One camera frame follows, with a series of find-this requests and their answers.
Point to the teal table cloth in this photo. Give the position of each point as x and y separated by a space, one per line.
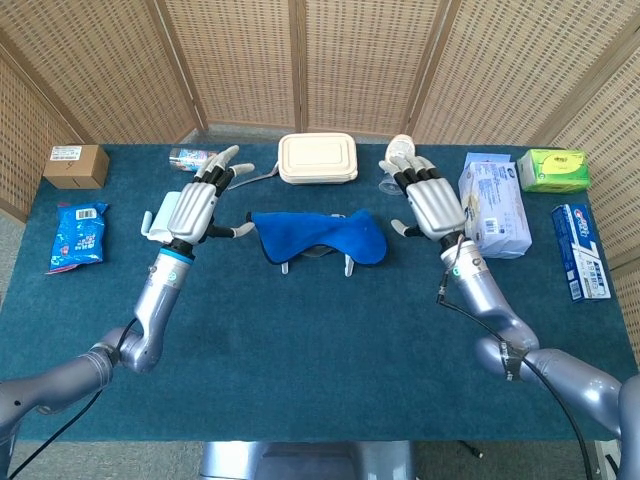
320 350

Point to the green tissue pack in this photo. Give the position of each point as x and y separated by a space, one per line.
552 170

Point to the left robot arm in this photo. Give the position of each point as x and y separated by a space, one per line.
160 290

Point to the blue snack bag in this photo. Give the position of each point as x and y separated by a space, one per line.
77 240

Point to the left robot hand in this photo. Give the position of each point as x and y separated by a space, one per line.
192 210

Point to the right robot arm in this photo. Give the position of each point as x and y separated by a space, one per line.
480 295

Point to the cream lunch box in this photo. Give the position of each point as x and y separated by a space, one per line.
317 157

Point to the silver metal rack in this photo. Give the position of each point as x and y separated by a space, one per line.
349 265

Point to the brown cardboard box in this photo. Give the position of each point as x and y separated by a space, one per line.
75 167

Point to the blue toothpaste box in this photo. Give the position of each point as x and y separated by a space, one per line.
582 255

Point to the white plastic pitcher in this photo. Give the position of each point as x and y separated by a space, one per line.
155 225

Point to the clear jar with blue label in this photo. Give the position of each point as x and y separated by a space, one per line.
185 157

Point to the white and blue tissue pack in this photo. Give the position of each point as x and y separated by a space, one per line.
492 215

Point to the blue microfiber cloth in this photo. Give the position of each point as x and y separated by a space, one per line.
320 235

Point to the grey spoon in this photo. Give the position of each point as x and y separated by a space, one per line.
267 175

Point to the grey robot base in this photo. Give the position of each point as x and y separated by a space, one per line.
300 462

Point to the woven folding screen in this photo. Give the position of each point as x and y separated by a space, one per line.
240 60

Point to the mayonnaise squeeze bottle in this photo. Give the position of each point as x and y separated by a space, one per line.
402 145

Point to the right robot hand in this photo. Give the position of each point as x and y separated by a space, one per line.
435 205

